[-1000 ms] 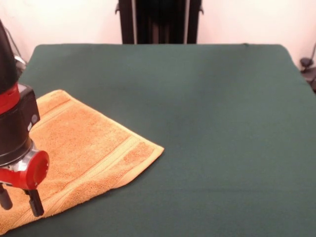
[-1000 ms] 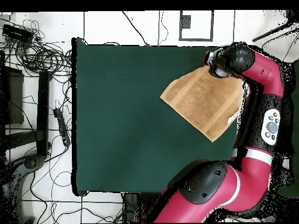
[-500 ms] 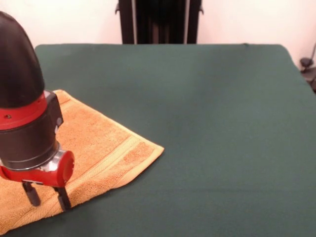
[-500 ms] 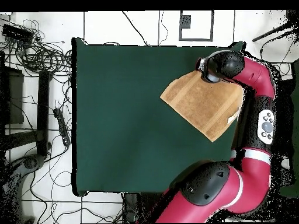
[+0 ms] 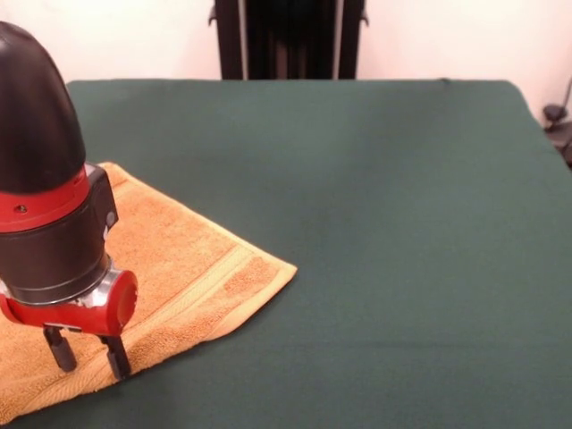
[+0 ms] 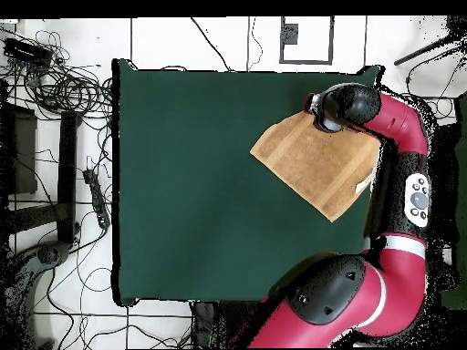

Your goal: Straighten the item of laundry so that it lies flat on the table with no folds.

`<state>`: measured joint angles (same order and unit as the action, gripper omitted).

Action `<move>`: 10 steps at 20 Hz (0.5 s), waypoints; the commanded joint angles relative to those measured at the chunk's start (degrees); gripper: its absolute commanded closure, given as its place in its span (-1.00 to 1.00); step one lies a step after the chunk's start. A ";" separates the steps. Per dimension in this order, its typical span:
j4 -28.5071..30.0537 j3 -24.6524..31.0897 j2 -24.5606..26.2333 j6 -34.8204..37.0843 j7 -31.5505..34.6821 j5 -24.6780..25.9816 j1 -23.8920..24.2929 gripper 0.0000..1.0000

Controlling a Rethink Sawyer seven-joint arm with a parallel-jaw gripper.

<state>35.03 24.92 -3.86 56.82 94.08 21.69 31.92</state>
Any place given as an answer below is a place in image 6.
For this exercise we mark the tan terry towel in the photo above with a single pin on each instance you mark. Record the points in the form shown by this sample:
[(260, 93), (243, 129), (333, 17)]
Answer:
[(317, 164)]

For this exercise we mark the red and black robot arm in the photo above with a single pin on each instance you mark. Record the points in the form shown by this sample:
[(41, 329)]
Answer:
[(346, 302)]

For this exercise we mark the dark flat panel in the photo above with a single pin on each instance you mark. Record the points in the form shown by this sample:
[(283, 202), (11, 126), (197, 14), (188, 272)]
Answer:
[(22, 153)]

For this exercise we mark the black rod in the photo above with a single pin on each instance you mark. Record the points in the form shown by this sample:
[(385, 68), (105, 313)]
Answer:
[(419, 54)]

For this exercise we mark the dark green table cloth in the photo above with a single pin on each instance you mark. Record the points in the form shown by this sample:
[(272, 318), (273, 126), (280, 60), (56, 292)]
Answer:
[(182, 218)]

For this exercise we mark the black power strip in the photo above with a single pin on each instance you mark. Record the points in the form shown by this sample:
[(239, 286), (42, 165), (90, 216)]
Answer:
[(96, 197)]

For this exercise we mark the black adapter box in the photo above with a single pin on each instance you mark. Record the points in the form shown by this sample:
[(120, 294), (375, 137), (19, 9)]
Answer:
[(25, 51)]

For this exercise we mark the black horizontal beam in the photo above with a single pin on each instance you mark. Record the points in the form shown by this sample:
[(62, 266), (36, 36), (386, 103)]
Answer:
[(33, 218)]

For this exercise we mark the dark curved stand base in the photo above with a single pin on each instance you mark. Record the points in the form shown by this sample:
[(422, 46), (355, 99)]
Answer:
[(47, 253)]

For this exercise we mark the grey square floor frame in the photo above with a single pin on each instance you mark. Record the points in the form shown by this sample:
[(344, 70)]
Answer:
[(331, 40)]

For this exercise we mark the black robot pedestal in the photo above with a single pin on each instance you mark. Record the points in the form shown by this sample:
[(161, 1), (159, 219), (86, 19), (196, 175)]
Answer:
[(215, 324)]

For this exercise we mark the black upright post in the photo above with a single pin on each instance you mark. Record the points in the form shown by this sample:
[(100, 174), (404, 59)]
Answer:
[(67, 175)]

